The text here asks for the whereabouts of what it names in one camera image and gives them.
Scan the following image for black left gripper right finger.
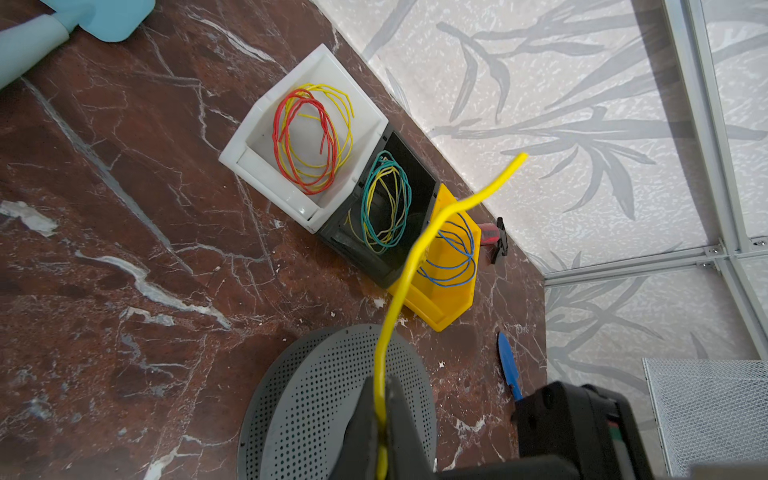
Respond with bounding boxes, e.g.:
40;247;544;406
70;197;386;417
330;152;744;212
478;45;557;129
385;377;434;480

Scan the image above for green cable coil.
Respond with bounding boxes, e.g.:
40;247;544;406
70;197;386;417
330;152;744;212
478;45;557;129
359;149;413;256

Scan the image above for blue cable coil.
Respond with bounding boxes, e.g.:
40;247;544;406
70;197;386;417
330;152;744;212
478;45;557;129
416;209;478;289

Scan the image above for black plastic bin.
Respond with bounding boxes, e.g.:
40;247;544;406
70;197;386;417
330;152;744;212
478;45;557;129
317;126;439;289

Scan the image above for light blue toy shovel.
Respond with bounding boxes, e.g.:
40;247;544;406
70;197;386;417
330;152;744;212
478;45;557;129
1;0;156;87

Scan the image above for white plastic bin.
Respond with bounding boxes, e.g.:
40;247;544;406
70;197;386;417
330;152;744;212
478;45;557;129
219;45;388;233

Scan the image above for grey perforated spool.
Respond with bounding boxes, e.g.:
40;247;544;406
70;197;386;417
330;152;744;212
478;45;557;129
236;323;438;480

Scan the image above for yellow-green cable coil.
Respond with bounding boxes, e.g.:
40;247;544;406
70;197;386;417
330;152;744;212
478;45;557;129
347;164;400;247

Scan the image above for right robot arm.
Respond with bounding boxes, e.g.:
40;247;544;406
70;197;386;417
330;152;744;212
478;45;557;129
435;381;656;479

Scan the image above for yellow cable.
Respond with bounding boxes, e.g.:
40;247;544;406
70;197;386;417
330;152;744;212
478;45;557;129
278;82;355;181
373;152;529;480

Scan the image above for white wire mesh basket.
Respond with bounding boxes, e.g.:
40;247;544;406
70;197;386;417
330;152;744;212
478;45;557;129
643;359;767;477

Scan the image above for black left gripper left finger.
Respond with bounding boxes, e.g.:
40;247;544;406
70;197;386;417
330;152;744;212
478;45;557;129
329;377;379;480

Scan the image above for yellow cable in white bin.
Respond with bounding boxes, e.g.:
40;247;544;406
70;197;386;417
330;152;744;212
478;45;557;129
278;82;355;181

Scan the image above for red cable coil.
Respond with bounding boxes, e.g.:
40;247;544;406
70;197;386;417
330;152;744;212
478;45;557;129
272;88;341;196

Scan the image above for yellow plastic bin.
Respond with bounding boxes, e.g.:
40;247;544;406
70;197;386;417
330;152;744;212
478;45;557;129
404;212;481;332

